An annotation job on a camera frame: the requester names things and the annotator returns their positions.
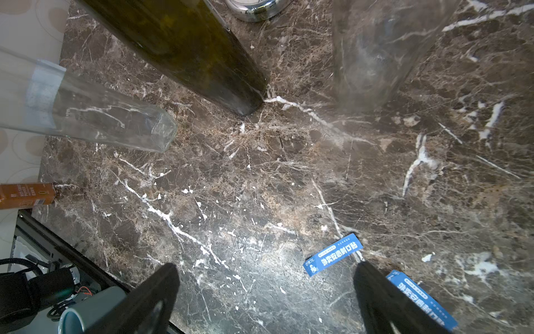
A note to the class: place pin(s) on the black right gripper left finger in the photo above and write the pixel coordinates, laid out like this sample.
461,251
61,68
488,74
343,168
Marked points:
146,309

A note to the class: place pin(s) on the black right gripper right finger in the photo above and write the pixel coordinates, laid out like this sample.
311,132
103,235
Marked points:
386,309

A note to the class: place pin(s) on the clear bottle black cap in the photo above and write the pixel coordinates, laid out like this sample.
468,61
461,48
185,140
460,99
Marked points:
44,98

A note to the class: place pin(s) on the clear glass bottle cork stopper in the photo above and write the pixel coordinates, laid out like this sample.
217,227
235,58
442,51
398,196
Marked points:
377,43

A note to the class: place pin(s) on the dark green wine bottle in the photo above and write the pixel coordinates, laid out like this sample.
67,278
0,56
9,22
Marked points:
189,43

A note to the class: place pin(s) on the grey teal cup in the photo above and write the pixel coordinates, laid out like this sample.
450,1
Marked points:
83,315

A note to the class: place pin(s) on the chrome glass rack stand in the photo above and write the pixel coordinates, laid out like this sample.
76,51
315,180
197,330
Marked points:
256,10

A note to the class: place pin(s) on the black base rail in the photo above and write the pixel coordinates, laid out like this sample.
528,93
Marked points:
43,276

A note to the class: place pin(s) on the brown object near wall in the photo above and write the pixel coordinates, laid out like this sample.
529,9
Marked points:
24,196

